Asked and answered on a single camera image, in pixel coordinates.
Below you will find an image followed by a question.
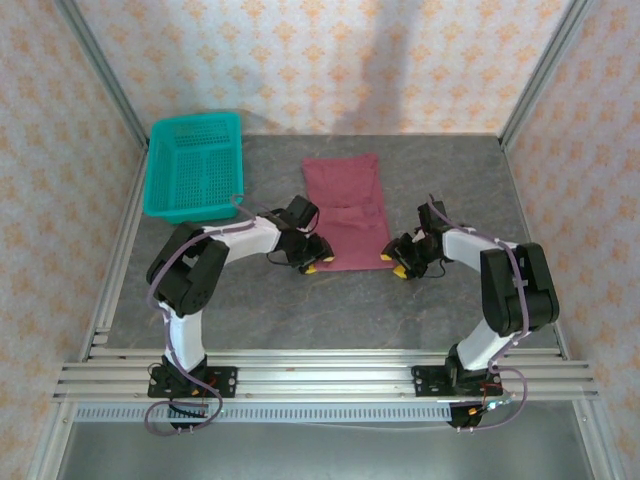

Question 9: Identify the grey metal shelf panel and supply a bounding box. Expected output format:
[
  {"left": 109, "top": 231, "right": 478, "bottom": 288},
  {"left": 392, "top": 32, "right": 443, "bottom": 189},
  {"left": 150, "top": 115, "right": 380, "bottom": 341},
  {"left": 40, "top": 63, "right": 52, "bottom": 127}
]
[{"left": 54, "top": 422, "right": 599, "bottom": 480}]

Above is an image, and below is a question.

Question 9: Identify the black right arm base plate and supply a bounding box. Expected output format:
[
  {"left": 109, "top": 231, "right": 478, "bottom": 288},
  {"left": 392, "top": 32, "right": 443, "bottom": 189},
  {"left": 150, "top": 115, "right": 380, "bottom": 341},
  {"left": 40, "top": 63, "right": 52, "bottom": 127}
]
[{"left": 410, "top": 364, "right": 504, "bottom": 401}]

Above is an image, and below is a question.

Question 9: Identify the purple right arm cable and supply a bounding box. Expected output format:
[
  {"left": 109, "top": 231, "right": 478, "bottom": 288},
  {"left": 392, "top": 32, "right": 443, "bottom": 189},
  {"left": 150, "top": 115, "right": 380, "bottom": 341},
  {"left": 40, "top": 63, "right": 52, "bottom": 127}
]
[{"left": 427, "top": 193, "right": 531, "bottom": 434}]

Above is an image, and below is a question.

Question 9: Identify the slotted grey cable duct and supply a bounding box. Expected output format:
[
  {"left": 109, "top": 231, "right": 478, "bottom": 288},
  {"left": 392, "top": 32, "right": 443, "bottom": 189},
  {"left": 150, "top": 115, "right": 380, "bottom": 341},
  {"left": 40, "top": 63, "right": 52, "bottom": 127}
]
[{"left": 74, "top": 403, "right": 454, "bottom": 425}]

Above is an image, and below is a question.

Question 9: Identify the aluminium mounting rail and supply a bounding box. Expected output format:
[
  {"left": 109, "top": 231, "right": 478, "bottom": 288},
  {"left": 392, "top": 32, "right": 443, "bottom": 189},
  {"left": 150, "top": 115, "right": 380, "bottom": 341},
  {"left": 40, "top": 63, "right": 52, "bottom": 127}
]
[{"left": 52, "top": 349, "right": 599, "bottom": 401}]

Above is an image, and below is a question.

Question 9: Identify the aluminium frame side rail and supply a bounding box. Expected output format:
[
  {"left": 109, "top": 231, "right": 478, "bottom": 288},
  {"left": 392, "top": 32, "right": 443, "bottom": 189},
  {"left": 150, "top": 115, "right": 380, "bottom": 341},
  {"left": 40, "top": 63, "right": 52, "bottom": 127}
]
[{"left": 24, "top": 139, "right": 151, "bottom": 480}]

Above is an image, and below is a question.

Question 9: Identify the maroon t-shirt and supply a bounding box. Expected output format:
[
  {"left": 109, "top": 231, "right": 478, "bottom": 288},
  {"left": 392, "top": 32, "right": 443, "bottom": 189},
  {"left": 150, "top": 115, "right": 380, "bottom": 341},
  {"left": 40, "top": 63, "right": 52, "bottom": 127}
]
[{"left": 301, "top": 153, "right": 394, "bottom": 274}]

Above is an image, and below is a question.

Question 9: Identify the aluminium frame post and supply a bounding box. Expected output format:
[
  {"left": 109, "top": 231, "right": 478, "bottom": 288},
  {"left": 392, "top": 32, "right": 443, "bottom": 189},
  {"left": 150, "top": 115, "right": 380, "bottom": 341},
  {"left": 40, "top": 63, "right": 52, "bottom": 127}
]
[
  {"left": 497, "top": 0, "right": 599, "bottom": 151},
  {"left": 54, "top": 0, "right": 151, "bottom": 149}
]

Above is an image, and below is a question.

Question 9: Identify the teal plastic basket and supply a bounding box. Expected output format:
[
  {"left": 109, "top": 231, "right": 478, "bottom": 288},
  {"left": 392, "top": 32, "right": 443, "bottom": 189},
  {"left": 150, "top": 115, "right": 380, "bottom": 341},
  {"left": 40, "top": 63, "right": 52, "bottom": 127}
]
[{"left": 143, "top": 112, "right": 246, "bottom": 225}]

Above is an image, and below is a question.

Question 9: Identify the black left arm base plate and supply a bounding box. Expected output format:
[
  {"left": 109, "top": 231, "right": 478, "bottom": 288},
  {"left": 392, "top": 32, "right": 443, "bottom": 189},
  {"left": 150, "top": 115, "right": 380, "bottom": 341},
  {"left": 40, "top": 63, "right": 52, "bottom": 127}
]
[{"left": 147, "top": 365, "right": 239, "bottom": 400}]

